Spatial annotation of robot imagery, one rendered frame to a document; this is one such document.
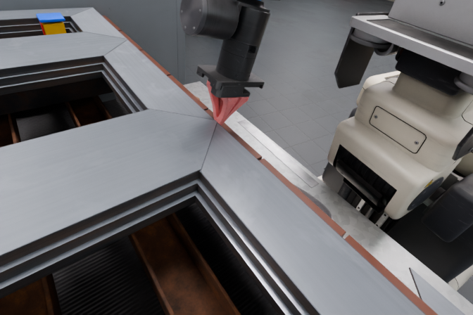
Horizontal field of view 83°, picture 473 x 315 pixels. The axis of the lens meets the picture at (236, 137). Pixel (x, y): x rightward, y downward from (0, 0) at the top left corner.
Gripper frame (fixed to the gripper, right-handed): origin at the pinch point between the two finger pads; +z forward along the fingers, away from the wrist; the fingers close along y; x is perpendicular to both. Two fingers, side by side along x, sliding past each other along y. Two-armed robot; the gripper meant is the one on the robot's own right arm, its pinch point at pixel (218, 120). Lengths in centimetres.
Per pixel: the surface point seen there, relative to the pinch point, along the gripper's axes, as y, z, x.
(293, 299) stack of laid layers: -9.6, 3.4, -28.5
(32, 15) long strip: -18, 5, 72
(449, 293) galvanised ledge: 25, 13, -43
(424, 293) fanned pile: 17.0, 10.6, -39.3
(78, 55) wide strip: -13.9, 3.4, 37.3
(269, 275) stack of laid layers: -9.8, 3.8, -25.2
